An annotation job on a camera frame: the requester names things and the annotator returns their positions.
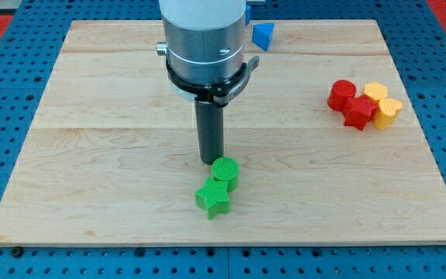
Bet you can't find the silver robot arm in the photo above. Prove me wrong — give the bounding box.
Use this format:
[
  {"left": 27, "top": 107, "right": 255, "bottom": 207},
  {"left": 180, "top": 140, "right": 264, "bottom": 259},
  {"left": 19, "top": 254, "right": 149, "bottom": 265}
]
[{"left": 157, "top": 0, "right": 248, "bottom": 106}]

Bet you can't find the blue block behind arm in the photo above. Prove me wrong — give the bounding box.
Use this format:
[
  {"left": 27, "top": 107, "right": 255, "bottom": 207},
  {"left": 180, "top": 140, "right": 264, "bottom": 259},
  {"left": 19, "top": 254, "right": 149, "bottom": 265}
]
[{"left": 245, "top": 5, "right": 252, "bottom": 26}]

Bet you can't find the green star block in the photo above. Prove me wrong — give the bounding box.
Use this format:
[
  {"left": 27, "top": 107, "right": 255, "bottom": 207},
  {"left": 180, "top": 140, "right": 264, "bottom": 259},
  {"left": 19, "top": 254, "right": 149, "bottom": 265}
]
[{"left": 194, "top": 177, "right": 230, "bottom": 219}]

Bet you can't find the red star block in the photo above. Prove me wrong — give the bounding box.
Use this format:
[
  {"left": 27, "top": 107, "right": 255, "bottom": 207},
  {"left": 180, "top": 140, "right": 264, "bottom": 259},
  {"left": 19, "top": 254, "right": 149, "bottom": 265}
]
[{"left": 342, "top": 97, "right": 378, "bottom": 131}]

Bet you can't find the yellow heart block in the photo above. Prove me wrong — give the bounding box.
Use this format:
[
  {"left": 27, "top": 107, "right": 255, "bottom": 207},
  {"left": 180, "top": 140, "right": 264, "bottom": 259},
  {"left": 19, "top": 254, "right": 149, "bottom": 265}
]
[{"left": 372, "top": 98, "right": 403, "bottom": 130}]

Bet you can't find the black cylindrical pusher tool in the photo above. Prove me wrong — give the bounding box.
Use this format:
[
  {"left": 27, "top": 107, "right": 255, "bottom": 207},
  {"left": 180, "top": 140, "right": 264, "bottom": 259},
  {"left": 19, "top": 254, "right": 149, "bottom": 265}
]
[{"left": 195, "top": 102, "right": 224, "bottom": 165}]

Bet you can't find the green cylinder block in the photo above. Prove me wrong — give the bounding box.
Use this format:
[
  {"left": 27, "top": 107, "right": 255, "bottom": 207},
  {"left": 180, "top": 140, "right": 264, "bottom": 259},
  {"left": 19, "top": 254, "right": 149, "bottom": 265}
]
[{"left": 211, "top": 157, "right": 239, "bottom": 192}]

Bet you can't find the blue triangle block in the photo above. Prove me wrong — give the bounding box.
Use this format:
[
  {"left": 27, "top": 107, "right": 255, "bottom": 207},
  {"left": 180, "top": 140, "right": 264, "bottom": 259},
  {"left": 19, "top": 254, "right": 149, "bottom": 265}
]
[{"left": 252, "top": 22, "right": 275, "bottom": 51}]

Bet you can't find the wooden board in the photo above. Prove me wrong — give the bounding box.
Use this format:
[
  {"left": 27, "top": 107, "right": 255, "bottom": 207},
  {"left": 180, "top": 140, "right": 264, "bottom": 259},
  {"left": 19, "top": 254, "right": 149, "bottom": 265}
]
[{"left": 0, "top": 19, "right": 446, "bottom": 247}]

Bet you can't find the red cylinder block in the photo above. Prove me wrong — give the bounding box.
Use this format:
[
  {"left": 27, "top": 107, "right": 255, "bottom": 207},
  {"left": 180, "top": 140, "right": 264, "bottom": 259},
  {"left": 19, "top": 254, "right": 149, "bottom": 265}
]
[{"left": 327, "top": 80, "right": 357, "bottom": 112}]

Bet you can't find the yellow hexagon block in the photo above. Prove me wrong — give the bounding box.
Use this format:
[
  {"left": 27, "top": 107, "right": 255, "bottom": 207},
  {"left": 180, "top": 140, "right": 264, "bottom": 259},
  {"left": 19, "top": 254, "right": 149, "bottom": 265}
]
[{"left": 362, "top": 81, "right": 388, "bottom": 104}]

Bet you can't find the black clamp ring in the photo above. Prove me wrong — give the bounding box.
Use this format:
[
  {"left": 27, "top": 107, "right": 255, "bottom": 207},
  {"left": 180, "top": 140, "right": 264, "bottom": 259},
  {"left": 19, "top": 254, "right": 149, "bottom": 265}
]
[{"left": 165, "top": 55, "right": 260, "bottom": 109}]

